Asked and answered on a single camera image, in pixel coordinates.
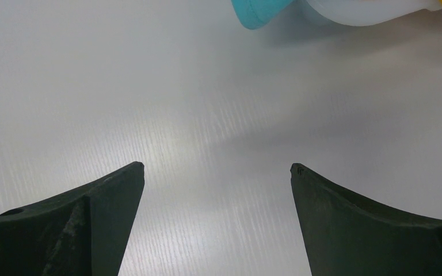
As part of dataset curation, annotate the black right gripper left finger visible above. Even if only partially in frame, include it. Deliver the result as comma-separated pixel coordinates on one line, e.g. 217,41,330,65
0,162,144,275

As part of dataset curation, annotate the teal t-shirt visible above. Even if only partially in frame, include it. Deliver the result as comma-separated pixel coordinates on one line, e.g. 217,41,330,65
231,0,294,30

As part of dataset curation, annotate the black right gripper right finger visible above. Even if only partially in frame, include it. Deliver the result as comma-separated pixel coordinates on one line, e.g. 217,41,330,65
290,163,442,275

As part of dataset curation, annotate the white plastic laundry basket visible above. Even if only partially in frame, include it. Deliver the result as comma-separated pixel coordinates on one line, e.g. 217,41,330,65
298,0,442,26

